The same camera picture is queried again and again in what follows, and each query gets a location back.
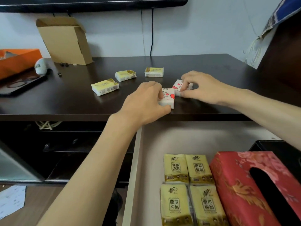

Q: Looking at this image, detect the person's left hand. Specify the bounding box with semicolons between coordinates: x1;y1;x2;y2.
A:
117;81;172;132

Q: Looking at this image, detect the person's right hand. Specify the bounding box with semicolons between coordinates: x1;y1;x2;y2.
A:
180;70;236;107

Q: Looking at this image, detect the white red-heart tissue packet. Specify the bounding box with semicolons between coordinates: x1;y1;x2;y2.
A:
158;88;176;109
172;79;194;97

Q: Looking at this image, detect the person's right forearm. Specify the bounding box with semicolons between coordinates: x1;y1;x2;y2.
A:
226;89;301;151

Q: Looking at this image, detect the person's left forearm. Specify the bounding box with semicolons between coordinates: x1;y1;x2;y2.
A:
36;113;142;226

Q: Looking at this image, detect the yellow tissue packet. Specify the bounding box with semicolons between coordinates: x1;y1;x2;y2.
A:
115;70;137;82
190;184;229;226
164;154;189;184
145;67;164;77
160;183;194;226
185;154;214;185
91;78;120;96

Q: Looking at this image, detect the beige open drawer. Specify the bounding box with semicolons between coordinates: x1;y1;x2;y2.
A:
122;121;283;226

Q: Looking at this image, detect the dark brown cabinet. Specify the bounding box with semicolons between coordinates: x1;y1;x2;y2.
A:
257;12;301;93

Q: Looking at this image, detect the red floral tissue box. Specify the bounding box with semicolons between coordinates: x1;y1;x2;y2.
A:
209;151;301;226

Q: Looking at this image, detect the black box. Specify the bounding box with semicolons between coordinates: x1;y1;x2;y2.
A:
249;140;301;184

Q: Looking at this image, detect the open cardboard box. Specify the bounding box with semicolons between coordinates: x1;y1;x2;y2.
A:
36;17;94;66

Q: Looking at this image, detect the blue plaid fringed cloth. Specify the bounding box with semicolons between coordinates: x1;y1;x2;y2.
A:
243;0;301;70

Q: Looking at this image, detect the black television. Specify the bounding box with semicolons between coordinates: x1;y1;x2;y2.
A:
0;0;189;13

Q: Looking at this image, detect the black tray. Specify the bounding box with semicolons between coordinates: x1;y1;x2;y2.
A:
0;69;48;96

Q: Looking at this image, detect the orange box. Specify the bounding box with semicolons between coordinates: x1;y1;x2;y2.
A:
0;49;43;80

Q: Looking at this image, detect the glass cabinet door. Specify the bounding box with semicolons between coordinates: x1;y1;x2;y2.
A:
0;139;45;183

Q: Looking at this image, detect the white paper sheet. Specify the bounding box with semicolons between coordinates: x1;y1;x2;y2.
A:
0;185;26;221

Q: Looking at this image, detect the black cable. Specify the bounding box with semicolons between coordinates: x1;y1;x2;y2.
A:
150;8;155;57

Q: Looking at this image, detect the white cable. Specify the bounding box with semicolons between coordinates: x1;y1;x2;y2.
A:
140;9;147;57

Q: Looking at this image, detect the coiled beige rope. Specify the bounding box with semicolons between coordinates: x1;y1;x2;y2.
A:
35;121;63;131

